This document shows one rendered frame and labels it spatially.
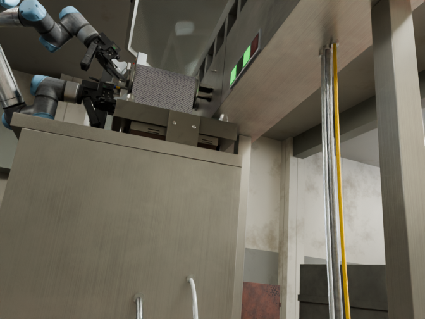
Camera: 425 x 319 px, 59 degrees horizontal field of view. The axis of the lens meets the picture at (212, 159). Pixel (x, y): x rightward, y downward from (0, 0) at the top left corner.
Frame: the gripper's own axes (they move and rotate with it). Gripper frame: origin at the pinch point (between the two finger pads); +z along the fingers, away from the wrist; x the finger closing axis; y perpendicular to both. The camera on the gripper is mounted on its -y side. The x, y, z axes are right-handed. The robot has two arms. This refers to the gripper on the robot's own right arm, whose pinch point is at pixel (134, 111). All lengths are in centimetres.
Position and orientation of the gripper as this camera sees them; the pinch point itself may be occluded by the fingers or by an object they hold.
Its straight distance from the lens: 142.2
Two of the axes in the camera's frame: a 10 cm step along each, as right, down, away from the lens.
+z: 9.5, 1.8, 2.5
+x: -3.0, 2.8, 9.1
